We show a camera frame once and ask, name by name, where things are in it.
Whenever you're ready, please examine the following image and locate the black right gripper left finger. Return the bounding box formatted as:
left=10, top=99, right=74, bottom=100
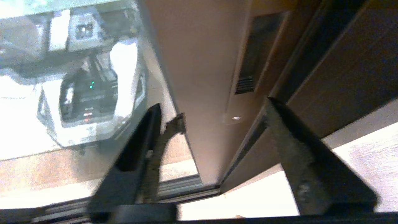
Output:
left=89, top=103, right=186, bottom=221

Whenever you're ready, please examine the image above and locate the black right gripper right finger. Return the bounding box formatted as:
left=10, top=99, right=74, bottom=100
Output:
left=266, top=96, right=378, bottom=216

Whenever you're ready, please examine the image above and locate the black aluminum extrusion rail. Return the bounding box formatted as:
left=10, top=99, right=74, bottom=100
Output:
left=0, top=174, right=221, bottom=223

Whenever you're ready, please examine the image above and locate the dark brown door frame jamb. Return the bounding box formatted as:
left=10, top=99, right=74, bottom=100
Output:
left=218, top=0, right=398, bottom=193

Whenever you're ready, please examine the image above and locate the recessed door handle plate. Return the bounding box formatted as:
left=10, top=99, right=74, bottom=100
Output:
left=225, top=11, right=291, bottom=125

